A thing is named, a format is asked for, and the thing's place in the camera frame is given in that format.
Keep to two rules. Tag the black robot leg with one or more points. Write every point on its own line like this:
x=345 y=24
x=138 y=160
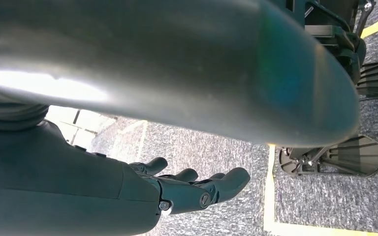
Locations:
x=345 y=52

